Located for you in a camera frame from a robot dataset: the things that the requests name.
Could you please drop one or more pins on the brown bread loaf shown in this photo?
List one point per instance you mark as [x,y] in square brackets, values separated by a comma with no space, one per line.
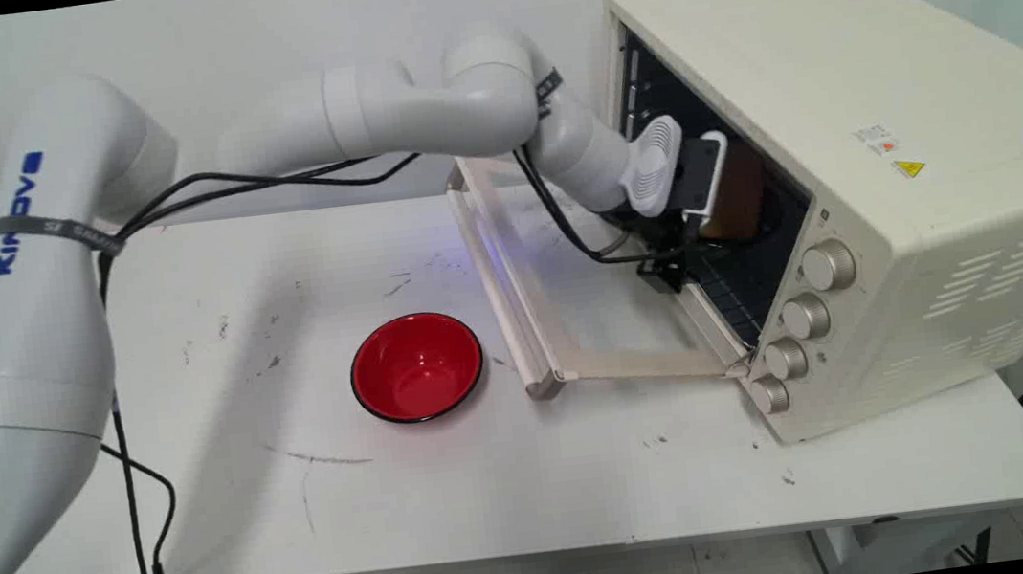
[739,189]

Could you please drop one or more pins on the cream toaster oven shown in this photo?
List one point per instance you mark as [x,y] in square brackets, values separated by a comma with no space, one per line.
[895,185]

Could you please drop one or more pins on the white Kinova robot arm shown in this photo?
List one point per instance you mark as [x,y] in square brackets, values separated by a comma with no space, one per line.
[42,311]

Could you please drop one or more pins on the white label sticker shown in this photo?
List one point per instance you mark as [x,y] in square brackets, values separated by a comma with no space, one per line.
[873,133]

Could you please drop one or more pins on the metal oven knob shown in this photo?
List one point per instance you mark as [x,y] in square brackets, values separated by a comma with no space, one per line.
[806,316]
[769,394]
[785,358]
[828,265]

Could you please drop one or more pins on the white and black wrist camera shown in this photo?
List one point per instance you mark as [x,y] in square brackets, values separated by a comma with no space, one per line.
[656,164]

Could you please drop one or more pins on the yellow warning sticker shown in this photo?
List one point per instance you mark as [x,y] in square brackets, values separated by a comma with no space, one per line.
[909,168]

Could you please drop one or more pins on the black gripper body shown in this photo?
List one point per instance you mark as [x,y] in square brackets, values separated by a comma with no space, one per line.
[663,246]

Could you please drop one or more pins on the red bowl with black rim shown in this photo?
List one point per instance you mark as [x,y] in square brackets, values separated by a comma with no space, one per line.
[416,367]

